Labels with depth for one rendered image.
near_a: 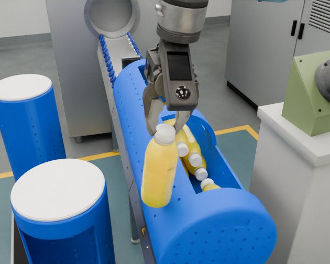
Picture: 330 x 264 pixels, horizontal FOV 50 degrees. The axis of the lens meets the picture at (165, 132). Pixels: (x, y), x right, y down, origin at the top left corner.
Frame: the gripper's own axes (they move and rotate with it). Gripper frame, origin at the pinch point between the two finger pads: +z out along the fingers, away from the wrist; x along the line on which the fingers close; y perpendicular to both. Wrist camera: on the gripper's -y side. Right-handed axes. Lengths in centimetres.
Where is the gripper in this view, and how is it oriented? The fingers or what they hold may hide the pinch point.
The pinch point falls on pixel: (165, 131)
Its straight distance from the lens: 67.7
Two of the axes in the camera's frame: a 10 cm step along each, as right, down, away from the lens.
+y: -2.5, -6.2, 7.4
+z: -1.4, 7.8, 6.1
